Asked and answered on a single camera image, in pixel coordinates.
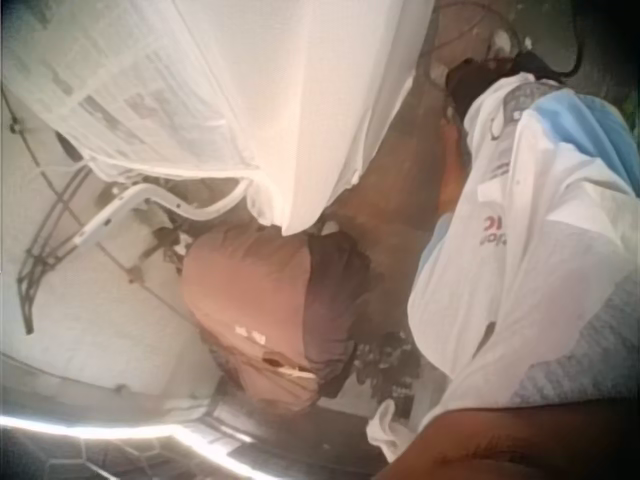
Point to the dark patterned cloth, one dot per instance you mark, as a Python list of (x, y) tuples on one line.
[(387, 365)]

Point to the newspaper sheet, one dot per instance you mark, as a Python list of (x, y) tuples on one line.
[(115, 85)]

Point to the white pipe frame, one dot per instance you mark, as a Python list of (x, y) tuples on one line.
[(125, 200)]

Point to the dark metal frame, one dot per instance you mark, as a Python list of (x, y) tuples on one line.
[(37, 280)]

